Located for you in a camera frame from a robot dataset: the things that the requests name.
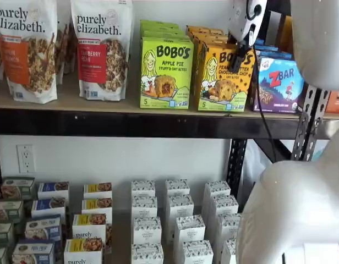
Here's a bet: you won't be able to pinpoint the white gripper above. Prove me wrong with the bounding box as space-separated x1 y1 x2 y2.
226 0 268 73

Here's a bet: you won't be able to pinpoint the orange Bobo's peanut butter box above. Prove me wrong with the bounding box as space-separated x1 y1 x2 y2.
189 30 229 42
197 41 256 112
193 36 236 48
185 25 225 36

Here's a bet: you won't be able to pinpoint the green Bobo's apple pie box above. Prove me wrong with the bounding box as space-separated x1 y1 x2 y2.
141 31 188 41
139 37 195 109
140 26 185 36
139 19 180 30

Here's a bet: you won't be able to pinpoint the yellow label granola box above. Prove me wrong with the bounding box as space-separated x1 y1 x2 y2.
72 213 107 240
81 197 113 217
83 182 113 200
64 238 104 264

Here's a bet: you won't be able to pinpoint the blue label food box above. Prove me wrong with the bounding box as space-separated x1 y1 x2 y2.
12 241 55 264
31 197 67 221
24 215 62 243
37 181 70 200

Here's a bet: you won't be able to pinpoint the white plastic sheet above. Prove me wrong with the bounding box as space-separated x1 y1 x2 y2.
242 139 337 190

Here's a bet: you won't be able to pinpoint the granola bag with red label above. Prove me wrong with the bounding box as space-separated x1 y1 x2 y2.
70 0 134 101

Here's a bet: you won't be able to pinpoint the white patterned carton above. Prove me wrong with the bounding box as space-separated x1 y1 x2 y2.
222 238 238 264
216 212 243 241
173 214 206 243
165 179 190 197
210 195 239 219
131 243 165 264
182 240 214 264
167 194 194 221
204 180 232 199
130 180 156 197
133 217 162 246
131 195 158 219

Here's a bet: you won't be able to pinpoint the granola bag with orange label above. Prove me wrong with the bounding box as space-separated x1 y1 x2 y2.
0 0 58 105

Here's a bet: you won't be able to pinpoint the white patterned small boxes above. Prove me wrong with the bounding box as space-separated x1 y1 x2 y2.
0 175 242 264

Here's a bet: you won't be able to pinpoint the thick black cable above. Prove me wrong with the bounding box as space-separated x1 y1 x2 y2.
245 0 263 20

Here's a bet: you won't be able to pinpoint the black metal shelf frame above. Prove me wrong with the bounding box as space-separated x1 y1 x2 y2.
0 0 331 200
253 0 339 166

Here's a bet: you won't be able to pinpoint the thin black cable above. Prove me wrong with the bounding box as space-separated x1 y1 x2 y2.
248 24 279 164

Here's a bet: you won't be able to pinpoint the white wall outlet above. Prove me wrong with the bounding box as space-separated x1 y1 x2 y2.
16 144 36 174

